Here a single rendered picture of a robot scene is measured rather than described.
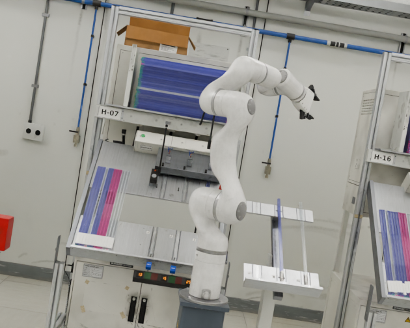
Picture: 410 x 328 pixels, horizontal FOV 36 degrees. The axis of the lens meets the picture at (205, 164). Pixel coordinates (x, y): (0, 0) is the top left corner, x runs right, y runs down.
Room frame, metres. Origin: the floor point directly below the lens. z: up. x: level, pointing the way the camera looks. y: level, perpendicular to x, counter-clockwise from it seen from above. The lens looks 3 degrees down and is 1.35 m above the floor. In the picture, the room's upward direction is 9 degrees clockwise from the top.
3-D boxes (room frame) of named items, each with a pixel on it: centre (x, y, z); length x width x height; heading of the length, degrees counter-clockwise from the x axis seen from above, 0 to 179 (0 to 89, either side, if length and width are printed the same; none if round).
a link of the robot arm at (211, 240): (2.42, -0.05, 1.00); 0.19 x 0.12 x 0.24; 55
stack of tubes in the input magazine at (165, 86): (3.32, 0.16, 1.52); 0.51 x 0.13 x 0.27; 92
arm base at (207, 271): (2.40, -0.08, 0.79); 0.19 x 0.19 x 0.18
